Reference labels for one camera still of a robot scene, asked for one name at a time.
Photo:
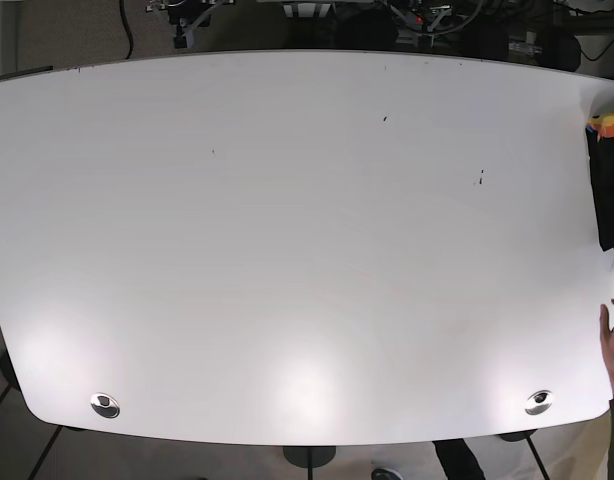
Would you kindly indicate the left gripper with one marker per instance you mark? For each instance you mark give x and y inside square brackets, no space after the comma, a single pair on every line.
[427,24]

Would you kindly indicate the front black table foot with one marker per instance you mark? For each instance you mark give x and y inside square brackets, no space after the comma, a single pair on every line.
[309,456]

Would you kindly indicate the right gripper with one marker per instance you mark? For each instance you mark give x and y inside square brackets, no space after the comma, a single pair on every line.
[185,16]

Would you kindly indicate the right chrome table grommet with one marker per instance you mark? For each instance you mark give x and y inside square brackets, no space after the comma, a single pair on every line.
[539,402]

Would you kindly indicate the black printed T-shirt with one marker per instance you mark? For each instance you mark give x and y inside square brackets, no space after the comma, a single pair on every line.
[600,143]

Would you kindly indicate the left chrome table grommet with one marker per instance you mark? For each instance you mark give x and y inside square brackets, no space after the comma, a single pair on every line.
[104,405]

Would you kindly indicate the chrome table grommet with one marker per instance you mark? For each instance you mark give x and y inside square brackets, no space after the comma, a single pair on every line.
[539,402]
[104,405]

